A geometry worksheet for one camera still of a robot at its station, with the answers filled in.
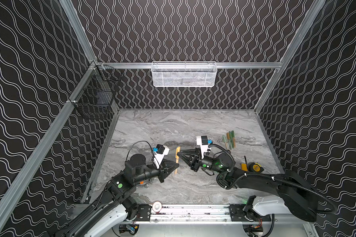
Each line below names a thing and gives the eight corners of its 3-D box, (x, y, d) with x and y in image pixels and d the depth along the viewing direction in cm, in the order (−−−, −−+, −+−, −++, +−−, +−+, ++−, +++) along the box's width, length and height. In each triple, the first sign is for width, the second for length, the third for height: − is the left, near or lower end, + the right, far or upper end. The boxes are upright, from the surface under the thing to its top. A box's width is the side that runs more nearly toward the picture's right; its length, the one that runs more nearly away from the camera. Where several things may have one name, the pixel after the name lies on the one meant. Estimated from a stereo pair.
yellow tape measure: (242, 172, 90) (244, 170, 87) (240, 165, 93) (242, 162, 90) (261, 172, 90) (264, 170, 87) (259, 165, 93) (261, 162, 90)
